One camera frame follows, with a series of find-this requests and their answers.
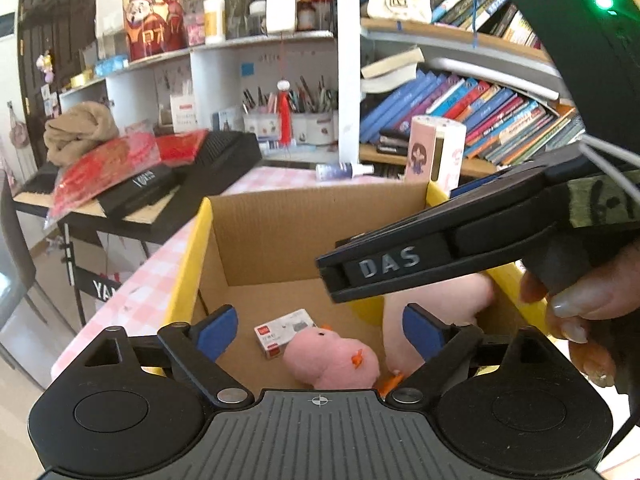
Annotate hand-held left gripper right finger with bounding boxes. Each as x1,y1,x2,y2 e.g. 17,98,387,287
385,302,591,407

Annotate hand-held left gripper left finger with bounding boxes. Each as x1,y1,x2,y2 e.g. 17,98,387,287
50,304,253,408

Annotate pink plush toy yellow ring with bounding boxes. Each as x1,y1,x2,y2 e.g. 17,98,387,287
284,272,497,392

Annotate yellow cardboard box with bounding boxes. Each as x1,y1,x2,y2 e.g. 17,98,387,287
165,180,568,396

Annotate person's right hand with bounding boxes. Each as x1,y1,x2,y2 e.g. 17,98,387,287
520,252,640,401

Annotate small white red box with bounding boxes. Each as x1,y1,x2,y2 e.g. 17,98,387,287
254,308,317,359

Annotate pink cylindrical humidifier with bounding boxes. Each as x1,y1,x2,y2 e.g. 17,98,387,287
404,115,467,186

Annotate row of colourful books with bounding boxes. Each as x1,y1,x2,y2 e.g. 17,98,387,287
360,67,586,166

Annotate black keyboard stand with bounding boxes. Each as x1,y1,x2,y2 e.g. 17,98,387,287
57,220,151,333

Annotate clear spray bottle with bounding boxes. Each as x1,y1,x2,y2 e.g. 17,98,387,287
315,162,375,181

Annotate black electronic keyboard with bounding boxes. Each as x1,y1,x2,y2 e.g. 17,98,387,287
12,130,264,246

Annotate red plastic bag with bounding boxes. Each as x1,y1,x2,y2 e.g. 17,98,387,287
46,129,211,223

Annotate pen holders with pens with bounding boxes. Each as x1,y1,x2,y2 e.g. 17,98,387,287
242,76,338,147

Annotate shelf of slanted books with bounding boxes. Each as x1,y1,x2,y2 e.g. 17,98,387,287
430,0,543,48

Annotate grey chair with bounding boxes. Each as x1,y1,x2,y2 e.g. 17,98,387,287
0,170,53,376

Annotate white wooden bookshelf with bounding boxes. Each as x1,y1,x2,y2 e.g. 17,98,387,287
57,0,581,181

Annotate white red label carton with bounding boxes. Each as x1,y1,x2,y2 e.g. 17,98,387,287
170,93,198,131

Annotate beige cloth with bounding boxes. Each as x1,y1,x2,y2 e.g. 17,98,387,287
44,101,120,167

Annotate pink hanging bag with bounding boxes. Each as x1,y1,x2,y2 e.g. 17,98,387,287
9,105,31,150

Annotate light blue box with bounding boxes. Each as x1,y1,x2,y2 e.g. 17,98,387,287
94,55,129,77

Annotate pink patterned tin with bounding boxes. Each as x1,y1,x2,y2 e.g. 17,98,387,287
182,10,207,47

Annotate white bottle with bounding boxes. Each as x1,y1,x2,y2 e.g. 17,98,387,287
203,0,227,45

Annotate red fortune god decoration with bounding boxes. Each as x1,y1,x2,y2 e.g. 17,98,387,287
123,0,191,61

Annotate dark wooden door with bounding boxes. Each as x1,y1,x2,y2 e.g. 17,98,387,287
17,0,98,171

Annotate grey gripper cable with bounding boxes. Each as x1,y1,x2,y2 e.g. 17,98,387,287
580,135,640,186

